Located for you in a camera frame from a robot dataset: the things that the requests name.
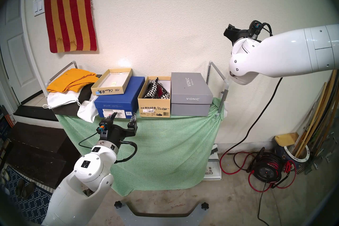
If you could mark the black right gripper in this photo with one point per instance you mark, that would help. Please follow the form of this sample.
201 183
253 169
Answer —
239 34

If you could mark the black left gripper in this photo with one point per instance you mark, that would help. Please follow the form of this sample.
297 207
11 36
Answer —
115 132

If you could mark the black white checkered slingback heel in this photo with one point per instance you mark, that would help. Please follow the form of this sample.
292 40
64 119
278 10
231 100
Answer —
164 95
151 89

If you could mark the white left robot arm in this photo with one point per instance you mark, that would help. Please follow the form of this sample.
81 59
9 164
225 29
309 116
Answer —
79 188

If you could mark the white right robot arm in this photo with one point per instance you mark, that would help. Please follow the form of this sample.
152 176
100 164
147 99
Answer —
286 53

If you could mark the blue Stuart Weitzman shoe box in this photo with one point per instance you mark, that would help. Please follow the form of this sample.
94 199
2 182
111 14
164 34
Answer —
119 101

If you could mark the open tan shoe box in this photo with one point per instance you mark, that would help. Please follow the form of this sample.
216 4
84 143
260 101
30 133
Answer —
153 107

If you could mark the tan handwritten box lid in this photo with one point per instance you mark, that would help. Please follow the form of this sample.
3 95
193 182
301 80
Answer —
114 81

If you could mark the grey Vionic shoe box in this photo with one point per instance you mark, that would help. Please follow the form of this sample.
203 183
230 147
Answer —
190 90

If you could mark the white appliance box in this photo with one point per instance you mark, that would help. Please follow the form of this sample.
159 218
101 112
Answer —
213 169

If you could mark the dark brown shoe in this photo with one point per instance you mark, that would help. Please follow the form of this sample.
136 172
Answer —
29 191
20 188

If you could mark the green white checkered tablecloth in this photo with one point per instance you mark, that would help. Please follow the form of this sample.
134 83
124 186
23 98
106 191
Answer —
159 148

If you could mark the orange folded cloth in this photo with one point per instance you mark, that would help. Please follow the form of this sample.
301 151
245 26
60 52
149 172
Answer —
71 79

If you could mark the black base knob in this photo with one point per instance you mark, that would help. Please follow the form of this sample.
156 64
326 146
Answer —
117 204
204 206

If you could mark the dark wooden platform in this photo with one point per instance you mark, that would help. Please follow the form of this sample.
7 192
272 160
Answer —
34 154

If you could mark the bundle of wooden sticks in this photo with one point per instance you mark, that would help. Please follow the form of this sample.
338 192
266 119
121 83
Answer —
317 111

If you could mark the yellow cardboard block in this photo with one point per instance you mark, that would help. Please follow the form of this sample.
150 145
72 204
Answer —
286 138

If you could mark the white panel door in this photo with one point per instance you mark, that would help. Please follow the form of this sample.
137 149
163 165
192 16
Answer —
18 56

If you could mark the blue white ceramic pot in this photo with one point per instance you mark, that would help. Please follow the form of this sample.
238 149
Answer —
280 152

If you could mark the blue white patterned rug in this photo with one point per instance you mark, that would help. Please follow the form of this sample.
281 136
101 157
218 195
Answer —
31 207

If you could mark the grey table side rail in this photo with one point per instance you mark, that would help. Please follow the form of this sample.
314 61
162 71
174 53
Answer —
62 70
211 64

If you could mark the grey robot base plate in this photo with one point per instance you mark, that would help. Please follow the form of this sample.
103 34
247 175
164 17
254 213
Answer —
124 217

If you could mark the red yellow striped wall hanging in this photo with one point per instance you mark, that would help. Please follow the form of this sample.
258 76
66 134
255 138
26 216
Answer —
68 16

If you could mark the white light switch plate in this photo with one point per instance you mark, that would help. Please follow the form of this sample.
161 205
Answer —
39 6

